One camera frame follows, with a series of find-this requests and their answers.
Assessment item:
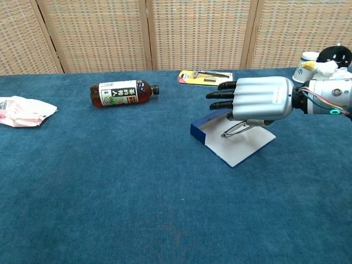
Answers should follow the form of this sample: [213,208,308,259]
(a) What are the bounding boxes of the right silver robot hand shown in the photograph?
[205,76,296,129]

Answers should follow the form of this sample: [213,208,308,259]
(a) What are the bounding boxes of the wire-frame eyeglasses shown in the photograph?
[221,122,255,139]

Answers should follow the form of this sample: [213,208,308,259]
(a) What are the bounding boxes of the blue glasses case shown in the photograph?
[190,108,277,168]

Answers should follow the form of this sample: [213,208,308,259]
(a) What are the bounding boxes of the white paper cup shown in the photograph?
[291,51,320,84]

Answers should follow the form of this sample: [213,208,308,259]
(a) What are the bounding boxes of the razor blister pack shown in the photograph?
[177,69,235,87]

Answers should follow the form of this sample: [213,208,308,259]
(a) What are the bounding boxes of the black white plush toy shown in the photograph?
[301,43,352,82]

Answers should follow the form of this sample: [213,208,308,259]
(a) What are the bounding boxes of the brown tea bottle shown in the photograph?
[90,79,161,108]

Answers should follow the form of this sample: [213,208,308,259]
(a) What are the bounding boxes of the blue carpet table cover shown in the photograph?
[0,67,352,264]

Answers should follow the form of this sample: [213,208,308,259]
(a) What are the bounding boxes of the woven wooden folding screen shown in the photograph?
[0,0,352,75]

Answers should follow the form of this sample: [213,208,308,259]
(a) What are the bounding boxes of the pink white plastic bag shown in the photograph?
[0,96,58,128]

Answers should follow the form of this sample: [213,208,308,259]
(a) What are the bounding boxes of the coloured wrist wire bundle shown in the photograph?
[301,86,350,113]

